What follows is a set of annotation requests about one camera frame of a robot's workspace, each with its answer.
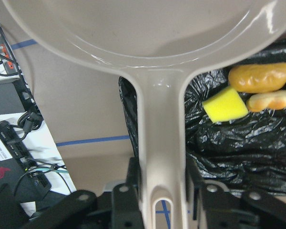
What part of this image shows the curved bread piece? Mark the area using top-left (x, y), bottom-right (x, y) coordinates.
top-left (246, 90), bottom-right (286, 112)

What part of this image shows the brown potato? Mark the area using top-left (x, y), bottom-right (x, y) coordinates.
top-left (228, 62), bottom-right (286, 94)

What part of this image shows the beige plastic dustpan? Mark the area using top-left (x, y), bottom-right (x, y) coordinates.
top-left (4, 0), bottom-right (286, 229)

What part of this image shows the black lined trash bin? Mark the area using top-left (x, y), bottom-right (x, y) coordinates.
top-left (119, 39), bottom-right (286, 195)

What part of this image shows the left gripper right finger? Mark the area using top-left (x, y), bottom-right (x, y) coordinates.
top-left (187, 157), bottom-right (260, 229)

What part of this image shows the black laptop computer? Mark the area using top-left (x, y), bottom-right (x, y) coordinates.
top-left (0, 121), bottom-right (51, 203)

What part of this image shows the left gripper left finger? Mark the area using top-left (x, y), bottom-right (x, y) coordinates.
top-left (90, 157), bottom-right (143, 229)

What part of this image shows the yellow sponge piece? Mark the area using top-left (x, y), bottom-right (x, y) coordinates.
top-left (202, 86), bottom-right (249, 123)

